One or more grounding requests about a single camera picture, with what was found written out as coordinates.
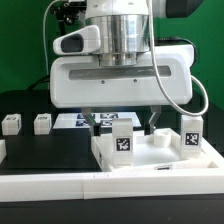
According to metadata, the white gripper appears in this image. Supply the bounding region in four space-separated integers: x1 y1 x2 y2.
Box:
50 45 194 136

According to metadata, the white square tabletop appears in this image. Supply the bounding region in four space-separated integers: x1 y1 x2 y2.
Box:
91 128 224 173

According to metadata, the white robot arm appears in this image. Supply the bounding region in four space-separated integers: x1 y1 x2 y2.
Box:
50 0 204 136

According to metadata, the white marker sheet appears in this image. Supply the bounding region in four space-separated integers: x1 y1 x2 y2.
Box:
53 112 141 129

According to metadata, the white U-shaped obstacle fence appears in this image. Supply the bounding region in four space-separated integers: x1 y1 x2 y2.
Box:
0 137 224 202

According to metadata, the black cable bundle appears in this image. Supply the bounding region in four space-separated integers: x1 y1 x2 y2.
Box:
27 74 51 92

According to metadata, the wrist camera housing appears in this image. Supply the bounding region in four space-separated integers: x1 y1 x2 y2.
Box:
53 25 101 55

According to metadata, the white cable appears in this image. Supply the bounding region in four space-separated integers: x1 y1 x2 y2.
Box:
42 0 63 81

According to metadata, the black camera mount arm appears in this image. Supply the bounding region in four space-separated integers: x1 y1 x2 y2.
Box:
50 0 87 35

